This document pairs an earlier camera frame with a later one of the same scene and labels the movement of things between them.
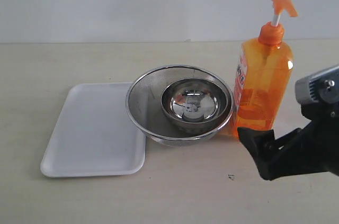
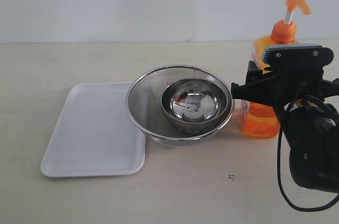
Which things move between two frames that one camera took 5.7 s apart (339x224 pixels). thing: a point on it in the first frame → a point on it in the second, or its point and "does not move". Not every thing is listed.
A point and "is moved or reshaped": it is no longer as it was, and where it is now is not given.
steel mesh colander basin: (179, 105) does not move
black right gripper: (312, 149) → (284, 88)
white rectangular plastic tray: (97, 136) does not move
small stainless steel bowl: (194, 104) does not move
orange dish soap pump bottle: (264, 72) is moved or reshaped
